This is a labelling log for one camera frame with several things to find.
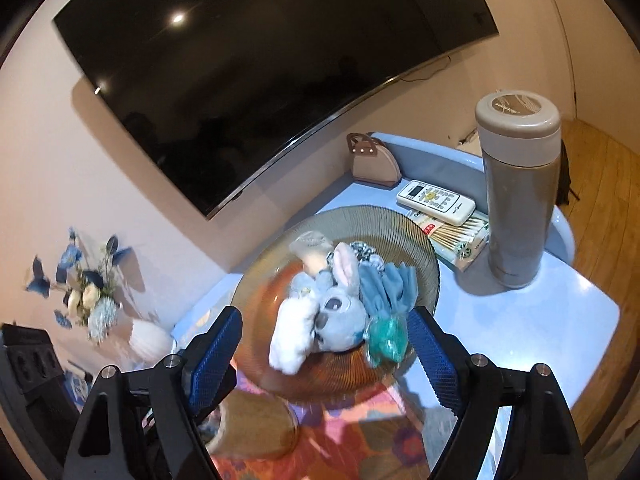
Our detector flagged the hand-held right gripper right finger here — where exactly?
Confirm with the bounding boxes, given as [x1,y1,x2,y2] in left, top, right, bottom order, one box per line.
[406,305,588,480]

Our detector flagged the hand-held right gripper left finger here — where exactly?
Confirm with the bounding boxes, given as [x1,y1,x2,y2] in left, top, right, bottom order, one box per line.
[62,305,244,480]

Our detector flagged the small green pouch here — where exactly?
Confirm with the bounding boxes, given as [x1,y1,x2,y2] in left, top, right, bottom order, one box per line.
[365,315,408,363]

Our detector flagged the blue cloth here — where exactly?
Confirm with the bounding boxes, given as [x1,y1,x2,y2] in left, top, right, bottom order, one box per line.
[357,264,418,321]

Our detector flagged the blue bunny plush toy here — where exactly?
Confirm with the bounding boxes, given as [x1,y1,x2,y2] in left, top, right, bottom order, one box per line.
[290,242,371,356]

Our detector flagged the dark patterned scrunchie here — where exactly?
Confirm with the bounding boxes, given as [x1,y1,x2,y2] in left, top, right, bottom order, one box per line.
[347,241,386,268]

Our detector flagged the small blond doll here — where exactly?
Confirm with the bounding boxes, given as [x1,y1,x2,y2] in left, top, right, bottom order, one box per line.
[290,230,333,278]

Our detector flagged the ribbed glass plate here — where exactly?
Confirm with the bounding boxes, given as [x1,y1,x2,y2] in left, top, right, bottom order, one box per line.
[232,205,441,406]

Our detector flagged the white ribbed vase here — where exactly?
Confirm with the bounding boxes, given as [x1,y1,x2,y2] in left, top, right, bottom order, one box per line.
[127,320,176,368]

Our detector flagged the bamboo pen holder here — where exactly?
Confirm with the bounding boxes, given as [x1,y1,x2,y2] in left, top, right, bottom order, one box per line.
[197,390,301,461]

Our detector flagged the blue and white artificial flowers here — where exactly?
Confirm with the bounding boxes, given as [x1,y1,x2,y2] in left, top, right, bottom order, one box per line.
[25,227,133,346]

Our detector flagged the pack of cotton swabs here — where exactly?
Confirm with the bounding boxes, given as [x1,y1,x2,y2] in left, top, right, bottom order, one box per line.
[412,210,493,271]

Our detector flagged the orange floral table mat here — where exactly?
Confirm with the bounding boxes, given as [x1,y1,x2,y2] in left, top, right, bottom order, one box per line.
[65,360,436,480]

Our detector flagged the white remote control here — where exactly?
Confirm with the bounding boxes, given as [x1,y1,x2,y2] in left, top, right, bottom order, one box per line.
[396,179,477,226]

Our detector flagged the grey thermos bottle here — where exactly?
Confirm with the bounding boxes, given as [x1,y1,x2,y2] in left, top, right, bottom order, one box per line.
[474,87,562,288]

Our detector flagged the brown purse-shaped holder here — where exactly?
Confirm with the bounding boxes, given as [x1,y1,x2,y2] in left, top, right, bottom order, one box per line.
[345,131,402,186]

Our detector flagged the black bag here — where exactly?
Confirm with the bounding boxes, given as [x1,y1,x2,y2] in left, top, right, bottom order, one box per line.
[554,139,583,207]

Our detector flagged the black wall television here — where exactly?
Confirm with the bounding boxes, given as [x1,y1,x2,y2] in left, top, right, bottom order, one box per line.
[52,0,501,220]

